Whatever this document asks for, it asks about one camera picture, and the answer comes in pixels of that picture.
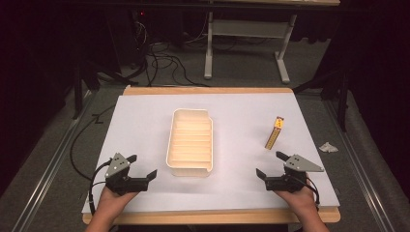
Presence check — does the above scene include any white paper sheet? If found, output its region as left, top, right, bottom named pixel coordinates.
left=81, top=93, right=341, bottom=215

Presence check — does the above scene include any black computer tower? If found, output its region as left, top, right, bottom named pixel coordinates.
left=105, top=9, right=148, bottom=71

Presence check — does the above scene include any tangle of black cables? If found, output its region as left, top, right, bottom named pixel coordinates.
left=129, top=18, right=211, bottom=89

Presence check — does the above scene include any metal floor rail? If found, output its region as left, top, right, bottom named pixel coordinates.
left=323, top=100, right=393, bottom=232
left=11, top=90, right=95, bottom=232

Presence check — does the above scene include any person's left hand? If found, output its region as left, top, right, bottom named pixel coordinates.
left=96, top=185, right=140, bottom=222

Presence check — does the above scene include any slim yellow box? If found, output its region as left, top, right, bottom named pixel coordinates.
left=264, top=116, right=285, bottom=151

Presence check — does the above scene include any person's right hand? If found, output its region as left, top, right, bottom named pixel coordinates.
left=273, top=174, right=321, bottom=224

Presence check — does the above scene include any crumpled white paper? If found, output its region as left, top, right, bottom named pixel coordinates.
left=318, top=141, right=339, bottom=155

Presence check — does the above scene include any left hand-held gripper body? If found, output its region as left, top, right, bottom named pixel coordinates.
left=103, top=152, right=150, bottom=197

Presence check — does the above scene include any black metal stand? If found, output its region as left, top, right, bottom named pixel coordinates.
left=292, top=67, right=352, bottom=133
left=71, top=59, right=132, bottom=121

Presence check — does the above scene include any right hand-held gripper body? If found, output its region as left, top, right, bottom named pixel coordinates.
left=264, top=154, right=325, bottom=194

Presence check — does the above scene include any black floor cable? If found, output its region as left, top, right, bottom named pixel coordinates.
left=69, top=104, right=116, bottom=182

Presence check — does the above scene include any white metal desk frame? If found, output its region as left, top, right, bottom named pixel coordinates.
left=203, top=11, right=298, bottom=85

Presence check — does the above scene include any cream ridged plastic container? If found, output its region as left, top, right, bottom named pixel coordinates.
left=165, top=107, right=215, bottom=179

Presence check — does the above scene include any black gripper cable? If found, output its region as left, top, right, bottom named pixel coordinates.
left=88, top=159, right=112, bottom=217
left=298, top=174, right=321, bottom=208

